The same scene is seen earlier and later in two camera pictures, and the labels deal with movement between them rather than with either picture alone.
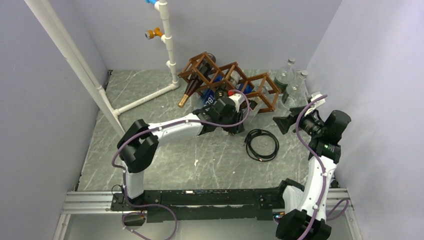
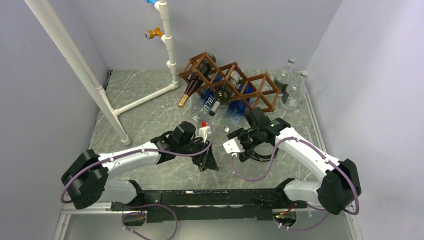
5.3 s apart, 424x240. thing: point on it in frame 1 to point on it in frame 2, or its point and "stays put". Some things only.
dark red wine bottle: (199, 77) stays put
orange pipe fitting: (150, 34) stays put
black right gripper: (284, 122) to (248, 152)
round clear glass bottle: (285, 76) stays put
